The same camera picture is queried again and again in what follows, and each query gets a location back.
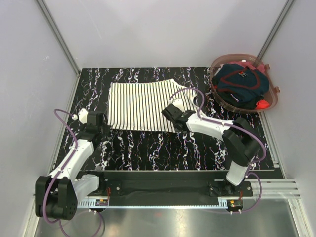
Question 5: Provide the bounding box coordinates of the right small circuit board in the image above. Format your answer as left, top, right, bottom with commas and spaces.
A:
228, 199, 243, 209

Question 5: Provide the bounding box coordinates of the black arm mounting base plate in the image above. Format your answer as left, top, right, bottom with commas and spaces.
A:
77, 171, 253, 208

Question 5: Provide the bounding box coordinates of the pink garment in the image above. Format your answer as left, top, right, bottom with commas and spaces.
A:
229, 60, 265, 74

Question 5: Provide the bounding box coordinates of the aluminium frame rail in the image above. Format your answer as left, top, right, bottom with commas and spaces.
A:
32, 179, 302, 199

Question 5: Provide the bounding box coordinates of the right aluminium corner post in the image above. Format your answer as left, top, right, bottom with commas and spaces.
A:
257, 0, 296, 60

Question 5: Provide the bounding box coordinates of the navy tank top red trim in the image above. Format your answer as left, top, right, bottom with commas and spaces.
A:
212, 64, 270, 107

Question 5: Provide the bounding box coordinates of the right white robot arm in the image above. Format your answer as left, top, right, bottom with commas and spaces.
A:
162, 104, 261, 196

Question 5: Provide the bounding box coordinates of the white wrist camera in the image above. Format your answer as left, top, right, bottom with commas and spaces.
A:
169, 98, 185, 111
71, 108, 89, 124

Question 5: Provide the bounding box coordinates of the orange red garment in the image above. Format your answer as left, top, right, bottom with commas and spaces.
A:
255, 99, 270, 110

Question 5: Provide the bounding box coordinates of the left aluminium corner post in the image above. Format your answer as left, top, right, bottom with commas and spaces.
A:
35, 0, 81, 76

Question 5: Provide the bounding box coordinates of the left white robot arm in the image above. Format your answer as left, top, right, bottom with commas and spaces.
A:
35, 109, 107, 224

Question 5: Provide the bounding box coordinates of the black white striped tank top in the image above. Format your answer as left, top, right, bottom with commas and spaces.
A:
107, 79, 198, 133

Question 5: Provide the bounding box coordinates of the small circuit board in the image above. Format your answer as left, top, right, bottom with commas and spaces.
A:
95, 199, 109, 206
228, 199, 243, 209

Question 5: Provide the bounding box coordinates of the aluminium corner post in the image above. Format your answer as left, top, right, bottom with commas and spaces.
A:
35, 0, 81, 76
257, 0, 296, 60

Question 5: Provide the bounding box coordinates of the left small circuit board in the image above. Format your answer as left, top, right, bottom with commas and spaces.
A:
95, 199, 109, 206

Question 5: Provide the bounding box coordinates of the brown translucent plastic basket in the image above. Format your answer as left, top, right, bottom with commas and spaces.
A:
210, 54, 280, 114

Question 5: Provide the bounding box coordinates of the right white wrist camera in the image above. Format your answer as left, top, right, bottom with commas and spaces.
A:
169, 98, 185, 111

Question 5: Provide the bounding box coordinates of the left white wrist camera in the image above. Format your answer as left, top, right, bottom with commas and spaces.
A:
71, 108, 89, 124

